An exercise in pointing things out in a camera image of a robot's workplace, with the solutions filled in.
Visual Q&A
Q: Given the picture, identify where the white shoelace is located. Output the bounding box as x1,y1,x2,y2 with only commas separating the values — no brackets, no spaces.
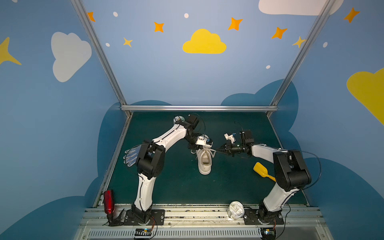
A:
191,148,220,158

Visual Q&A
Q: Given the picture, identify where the white sneaker shoe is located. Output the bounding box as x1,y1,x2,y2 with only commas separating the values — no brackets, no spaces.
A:
197,155,212,175

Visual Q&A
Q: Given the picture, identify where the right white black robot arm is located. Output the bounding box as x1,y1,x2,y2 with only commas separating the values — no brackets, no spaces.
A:
218,130,312,225

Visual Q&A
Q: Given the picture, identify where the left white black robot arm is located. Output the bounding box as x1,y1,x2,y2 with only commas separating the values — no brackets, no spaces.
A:
123,114,204,225

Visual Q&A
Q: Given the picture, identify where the round sunflower label canister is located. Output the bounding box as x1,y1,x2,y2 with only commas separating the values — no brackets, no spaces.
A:
173,116,185,124

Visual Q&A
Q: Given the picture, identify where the yellow plastic scoop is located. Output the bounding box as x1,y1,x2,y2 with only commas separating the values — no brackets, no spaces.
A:
253,162,276,182

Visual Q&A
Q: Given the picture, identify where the blue dotted work glove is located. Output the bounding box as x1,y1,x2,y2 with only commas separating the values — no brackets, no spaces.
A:
123,145,141,167

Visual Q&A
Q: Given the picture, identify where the right small circuit board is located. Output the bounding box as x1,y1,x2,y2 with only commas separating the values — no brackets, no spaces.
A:
261,228,277,240

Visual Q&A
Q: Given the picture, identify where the small circuit board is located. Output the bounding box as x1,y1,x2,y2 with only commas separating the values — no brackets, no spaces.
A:
261,228,277,240
134,228,152,240

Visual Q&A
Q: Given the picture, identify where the red bottle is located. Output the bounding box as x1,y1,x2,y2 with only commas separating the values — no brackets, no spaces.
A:
103,190,115,215

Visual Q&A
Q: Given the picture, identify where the left small circuit board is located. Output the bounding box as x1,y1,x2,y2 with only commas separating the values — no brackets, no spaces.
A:
134,228,152,240

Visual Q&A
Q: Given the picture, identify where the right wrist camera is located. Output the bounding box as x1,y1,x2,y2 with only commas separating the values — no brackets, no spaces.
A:
224,133,236,144

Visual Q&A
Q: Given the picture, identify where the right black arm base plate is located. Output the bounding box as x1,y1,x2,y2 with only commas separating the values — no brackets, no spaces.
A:
244,207,285,225

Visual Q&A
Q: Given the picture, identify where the aluminium front rail base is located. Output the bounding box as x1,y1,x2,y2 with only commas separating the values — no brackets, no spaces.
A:
74,205,333,240

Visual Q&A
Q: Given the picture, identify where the aluminium frame right post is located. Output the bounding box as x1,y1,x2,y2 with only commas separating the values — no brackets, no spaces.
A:
267,0,336,119

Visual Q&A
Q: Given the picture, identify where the aluminium frame post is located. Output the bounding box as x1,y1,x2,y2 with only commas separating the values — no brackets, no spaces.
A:
71,0,127,108
267,0,336,119

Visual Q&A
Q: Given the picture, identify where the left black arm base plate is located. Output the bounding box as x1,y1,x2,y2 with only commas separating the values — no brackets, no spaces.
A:
123,210,165,226

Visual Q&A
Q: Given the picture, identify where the aluminium frame left post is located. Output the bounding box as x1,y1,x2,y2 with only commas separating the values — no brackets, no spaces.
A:
71,0,127,108

